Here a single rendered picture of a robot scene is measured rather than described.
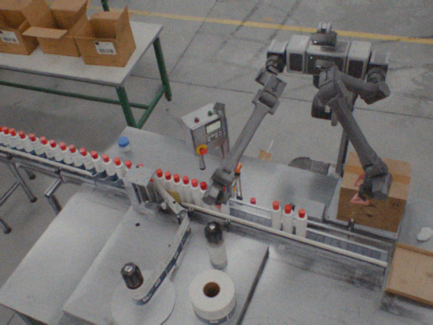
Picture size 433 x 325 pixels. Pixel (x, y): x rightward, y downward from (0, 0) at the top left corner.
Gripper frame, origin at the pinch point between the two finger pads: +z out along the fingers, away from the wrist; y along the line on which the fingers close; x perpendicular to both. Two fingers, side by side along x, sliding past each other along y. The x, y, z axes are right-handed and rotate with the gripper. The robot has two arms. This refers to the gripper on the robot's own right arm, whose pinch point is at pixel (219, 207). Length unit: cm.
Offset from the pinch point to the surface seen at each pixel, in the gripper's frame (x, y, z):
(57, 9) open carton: 152, -211, 17
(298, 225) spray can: 15.1, 33.3, 19.0
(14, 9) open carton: 142, -247, 17
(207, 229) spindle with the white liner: -12.5, -0.8, 1.0
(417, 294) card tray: 8, 91, 35
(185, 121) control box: 20.8, -23.3, -28.8
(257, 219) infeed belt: 19.7, 9.9, 30.5
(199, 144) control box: 19.1, -16.8, -17.6
